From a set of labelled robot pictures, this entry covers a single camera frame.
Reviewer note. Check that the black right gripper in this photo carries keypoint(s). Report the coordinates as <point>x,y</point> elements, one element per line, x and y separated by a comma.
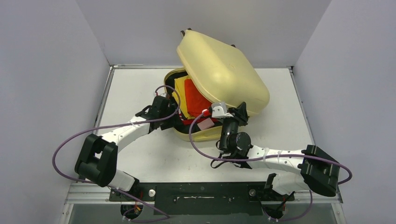
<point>240,114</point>

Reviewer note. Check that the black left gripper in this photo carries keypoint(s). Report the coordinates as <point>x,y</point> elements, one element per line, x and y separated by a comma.
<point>173,121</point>

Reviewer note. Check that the yellow t-shirt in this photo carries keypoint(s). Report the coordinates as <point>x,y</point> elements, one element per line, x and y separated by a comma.
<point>180,90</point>

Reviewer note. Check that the red printed t-shirt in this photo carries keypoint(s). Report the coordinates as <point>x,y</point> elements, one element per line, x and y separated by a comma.
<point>189,119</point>

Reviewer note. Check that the orange t-shirt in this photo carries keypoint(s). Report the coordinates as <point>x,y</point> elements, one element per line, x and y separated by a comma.
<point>195,101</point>

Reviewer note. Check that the yellow suitcase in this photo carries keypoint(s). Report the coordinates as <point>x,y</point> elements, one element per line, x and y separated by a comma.
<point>220,72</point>

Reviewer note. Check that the pink square sponge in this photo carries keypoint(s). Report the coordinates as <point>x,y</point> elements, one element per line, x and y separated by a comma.
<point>205,124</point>

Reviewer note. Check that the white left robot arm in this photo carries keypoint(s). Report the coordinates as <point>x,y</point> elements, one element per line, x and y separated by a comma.
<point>97,160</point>

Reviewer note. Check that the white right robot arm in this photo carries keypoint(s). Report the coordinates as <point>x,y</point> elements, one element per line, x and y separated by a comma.
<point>304,169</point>

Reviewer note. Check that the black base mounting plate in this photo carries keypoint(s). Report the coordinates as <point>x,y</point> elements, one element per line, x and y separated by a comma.
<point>212,198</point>

